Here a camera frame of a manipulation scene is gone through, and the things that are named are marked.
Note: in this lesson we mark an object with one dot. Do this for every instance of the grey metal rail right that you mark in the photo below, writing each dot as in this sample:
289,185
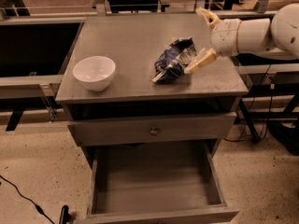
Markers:
267,68

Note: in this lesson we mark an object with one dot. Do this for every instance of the grey top drawer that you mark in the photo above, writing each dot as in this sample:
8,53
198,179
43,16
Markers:
104,132

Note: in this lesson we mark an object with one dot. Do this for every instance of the grey metal rail left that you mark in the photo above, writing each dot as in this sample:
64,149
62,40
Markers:
29,87

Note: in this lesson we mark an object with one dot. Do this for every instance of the brass drawer knob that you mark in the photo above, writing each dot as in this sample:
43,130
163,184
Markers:
153,131

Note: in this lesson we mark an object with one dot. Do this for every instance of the grey metal rail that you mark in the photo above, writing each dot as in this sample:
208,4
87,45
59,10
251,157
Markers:
267,68
29,87

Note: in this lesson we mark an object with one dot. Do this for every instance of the grey wooden drawer cabinet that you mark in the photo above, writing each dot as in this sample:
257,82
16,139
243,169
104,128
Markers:
134,43

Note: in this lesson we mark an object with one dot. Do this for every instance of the open grey middle drawer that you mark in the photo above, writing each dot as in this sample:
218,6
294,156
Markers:
156,183

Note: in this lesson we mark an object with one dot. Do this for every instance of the blue chip bag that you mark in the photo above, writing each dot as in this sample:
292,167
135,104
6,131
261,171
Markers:
170,65

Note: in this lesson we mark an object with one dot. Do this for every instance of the black object on floor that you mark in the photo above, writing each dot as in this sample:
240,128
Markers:
64,216

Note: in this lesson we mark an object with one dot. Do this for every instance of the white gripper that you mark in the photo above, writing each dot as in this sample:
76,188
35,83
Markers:
224,37

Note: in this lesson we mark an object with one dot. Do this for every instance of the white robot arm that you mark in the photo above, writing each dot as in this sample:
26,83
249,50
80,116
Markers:
276,39

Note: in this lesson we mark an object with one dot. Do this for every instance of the white ceramic bowl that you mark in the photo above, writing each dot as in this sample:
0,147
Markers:
95,73

